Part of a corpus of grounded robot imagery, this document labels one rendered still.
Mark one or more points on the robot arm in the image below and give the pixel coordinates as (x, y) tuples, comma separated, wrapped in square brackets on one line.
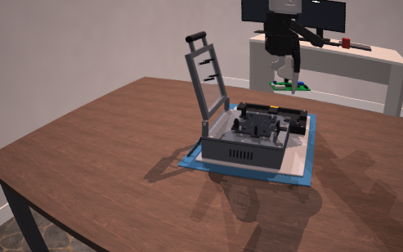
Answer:
[(294, 7)]

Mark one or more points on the green circuit board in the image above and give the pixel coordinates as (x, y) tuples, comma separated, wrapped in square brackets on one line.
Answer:
[(281, 86)]

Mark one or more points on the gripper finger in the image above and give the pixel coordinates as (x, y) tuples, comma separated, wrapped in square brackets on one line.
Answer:
[(278, 64), (291, 68)]

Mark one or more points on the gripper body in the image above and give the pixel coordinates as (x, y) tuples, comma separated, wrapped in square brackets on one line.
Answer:
[(280, 40)]

